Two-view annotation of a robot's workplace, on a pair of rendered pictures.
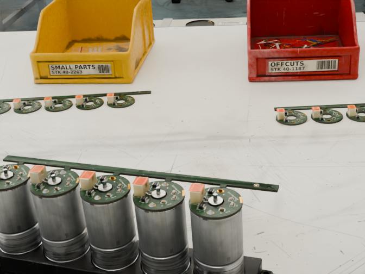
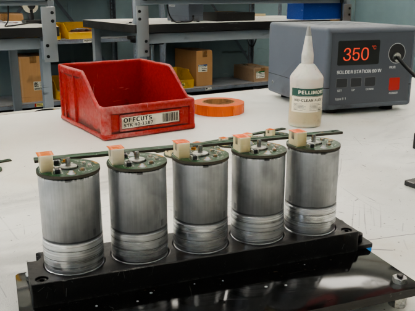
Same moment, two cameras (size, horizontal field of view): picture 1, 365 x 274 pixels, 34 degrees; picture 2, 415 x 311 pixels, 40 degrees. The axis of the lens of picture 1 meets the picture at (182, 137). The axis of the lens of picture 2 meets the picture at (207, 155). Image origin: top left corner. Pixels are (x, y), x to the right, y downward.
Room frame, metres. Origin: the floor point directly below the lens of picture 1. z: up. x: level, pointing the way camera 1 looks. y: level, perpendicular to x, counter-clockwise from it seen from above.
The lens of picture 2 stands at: (0.07, 0.19, 0.88)
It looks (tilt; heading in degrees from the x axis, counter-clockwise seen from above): 16 degrees down; 320
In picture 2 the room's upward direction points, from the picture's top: straight up
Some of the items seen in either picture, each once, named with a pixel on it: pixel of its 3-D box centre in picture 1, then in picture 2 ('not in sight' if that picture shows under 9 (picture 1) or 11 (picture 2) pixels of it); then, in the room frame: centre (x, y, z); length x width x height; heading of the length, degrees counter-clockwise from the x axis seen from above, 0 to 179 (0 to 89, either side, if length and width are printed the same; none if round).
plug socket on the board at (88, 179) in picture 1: (89, 180); (183, 148); (0.26, 0.05, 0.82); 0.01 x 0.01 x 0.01; 70
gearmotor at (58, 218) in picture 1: (62, 222); (138, 215); (0.26, 0.07, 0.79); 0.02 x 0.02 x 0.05
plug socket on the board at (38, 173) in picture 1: (39, 174); (118, 154); (0.26, 0.07, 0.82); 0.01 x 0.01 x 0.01; 70
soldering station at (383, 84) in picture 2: not in sight; (336, 63); (0.50, -0.39, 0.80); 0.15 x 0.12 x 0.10; 158
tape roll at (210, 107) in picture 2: not in sight; (218, 106); (0.55, -0.24, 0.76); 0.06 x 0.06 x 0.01
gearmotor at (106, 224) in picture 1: (111, 229); (200, 207); (0.25, 0.04, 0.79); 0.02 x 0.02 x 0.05
